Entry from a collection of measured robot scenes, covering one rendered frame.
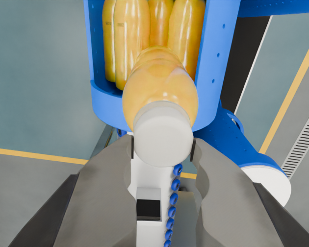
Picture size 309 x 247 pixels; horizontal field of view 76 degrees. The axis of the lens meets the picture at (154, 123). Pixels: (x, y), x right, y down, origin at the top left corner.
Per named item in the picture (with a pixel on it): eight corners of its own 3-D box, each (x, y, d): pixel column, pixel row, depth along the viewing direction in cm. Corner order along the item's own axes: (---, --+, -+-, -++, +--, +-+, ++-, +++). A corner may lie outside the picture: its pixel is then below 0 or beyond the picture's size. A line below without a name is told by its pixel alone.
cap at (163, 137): (125, 115, 14) (121, 128, 12) (179, 95, 13) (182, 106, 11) (147, 157, 15) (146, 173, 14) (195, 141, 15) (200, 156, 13)
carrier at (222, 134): (199, 128, 157) (226, 102, 147) (242, 232, 79) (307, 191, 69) (172, 107, 149) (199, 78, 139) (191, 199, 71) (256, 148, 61)
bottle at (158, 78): (126, 56, 29) (92, 104, 13) (171, 37, 28) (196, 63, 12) (145, 97, 33) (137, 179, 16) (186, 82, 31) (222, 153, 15)
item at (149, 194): (136, 191, 83) (133, 225, 69) (137, 184, 81) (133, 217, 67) (160, 192, 83) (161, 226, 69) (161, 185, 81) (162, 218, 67)
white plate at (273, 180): (243, 234, 78) (242, 231, 79) (307, 194, 68) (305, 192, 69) (193, 201, 70) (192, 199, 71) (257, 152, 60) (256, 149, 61)
